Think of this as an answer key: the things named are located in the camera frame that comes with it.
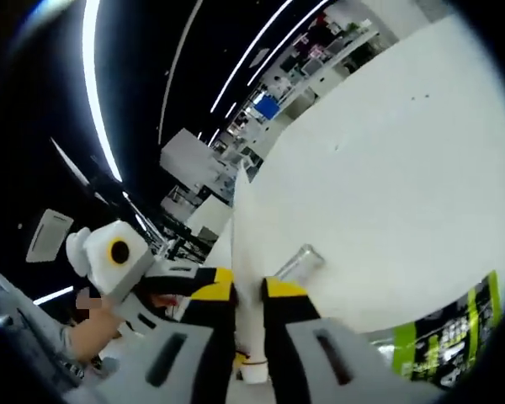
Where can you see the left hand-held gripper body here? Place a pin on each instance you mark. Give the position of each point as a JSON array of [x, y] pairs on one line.
[[105, 261]]

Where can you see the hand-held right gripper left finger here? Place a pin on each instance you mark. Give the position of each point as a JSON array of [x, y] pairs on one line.
[[185, 353]]

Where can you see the blue bin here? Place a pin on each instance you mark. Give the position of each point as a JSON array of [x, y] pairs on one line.
[[267, 108]]

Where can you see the person's left hand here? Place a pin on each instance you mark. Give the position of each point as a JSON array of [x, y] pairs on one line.
[[109, 322]]

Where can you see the ceiling light strip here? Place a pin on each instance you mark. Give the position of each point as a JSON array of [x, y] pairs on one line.
[[91, 63]]

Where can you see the green black skincare sachet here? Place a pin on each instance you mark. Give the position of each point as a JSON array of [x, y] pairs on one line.
[[450, 336]]

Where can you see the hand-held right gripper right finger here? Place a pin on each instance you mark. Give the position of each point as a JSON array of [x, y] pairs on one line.
[[303, 349]]

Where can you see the large white skincare tube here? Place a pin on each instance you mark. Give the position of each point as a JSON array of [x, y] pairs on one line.
[[249, 261]]

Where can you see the ceiling air conditioner unit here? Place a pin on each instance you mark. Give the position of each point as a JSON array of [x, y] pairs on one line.
[[49, 235]]

